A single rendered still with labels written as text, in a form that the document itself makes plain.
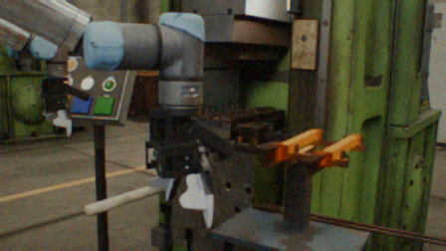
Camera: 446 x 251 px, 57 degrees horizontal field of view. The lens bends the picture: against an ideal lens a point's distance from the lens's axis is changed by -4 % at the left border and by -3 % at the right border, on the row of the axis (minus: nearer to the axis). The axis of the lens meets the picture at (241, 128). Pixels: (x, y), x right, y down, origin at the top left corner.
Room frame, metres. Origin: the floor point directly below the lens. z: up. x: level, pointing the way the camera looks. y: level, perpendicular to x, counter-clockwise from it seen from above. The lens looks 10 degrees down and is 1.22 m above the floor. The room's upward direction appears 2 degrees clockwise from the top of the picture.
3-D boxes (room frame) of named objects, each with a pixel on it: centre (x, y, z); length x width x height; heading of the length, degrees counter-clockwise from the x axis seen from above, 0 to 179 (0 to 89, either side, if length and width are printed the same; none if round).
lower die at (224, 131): (1.75, 0.01, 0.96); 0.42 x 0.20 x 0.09; 146
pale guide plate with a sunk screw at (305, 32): (1.51, -0.21, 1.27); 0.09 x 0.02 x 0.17; 56
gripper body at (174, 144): (0.71, 0.11, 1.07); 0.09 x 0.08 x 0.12; 127
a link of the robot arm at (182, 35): (0.72, 0.11, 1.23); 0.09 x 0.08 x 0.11; 119
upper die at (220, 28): (1.75, 0.01, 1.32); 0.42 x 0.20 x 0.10; 146
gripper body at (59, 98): (1.43, 0.65, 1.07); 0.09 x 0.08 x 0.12; 127
